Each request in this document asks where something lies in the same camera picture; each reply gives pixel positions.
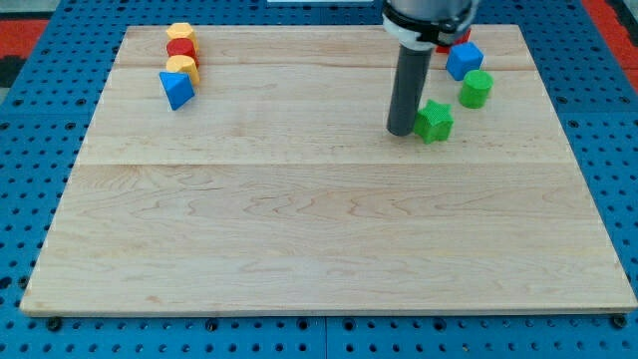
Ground red block behind arm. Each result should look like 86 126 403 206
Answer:
436 28 472 54

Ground light wooden board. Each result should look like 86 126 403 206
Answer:
20 25 637 317

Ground green star block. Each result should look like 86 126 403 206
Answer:
414 100 455 144

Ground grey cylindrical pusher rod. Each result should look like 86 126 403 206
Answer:
386 45 433 137

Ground blue triangle block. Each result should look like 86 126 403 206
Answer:
159 72 195 111

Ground yellow half-round block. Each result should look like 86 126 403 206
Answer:
165 55 200 86

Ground green cylinder block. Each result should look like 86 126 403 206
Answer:
459 70 493 109

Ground blue cube block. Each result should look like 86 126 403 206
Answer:
446 42 484 81

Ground red cylinder block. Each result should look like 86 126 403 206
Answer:
165 38 199 67

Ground yellow hexagon block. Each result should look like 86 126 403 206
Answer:
165 22 199 51

